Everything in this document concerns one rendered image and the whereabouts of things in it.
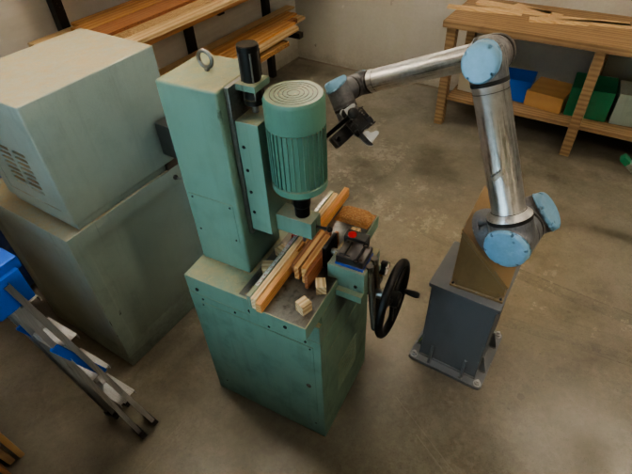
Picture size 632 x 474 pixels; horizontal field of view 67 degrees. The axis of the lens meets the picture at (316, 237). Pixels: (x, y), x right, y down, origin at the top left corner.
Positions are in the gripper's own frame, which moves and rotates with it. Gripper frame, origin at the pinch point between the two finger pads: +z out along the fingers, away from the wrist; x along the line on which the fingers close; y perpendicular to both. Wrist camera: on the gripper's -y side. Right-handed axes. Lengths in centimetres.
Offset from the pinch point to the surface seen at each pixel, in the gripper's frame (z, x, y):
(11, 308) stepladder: 26, -32, -110
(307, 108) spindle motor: 28.4, -15.7, -7.6
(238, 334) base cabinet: -15, 30, -86
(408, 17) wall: -308, -11, 117
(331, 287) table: 10, 32, -40
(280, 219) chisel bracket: 0.4, 5.2, -38.6
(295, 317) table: 20, 29, -53
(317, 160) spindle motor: 18.8, -2.9, -15.1
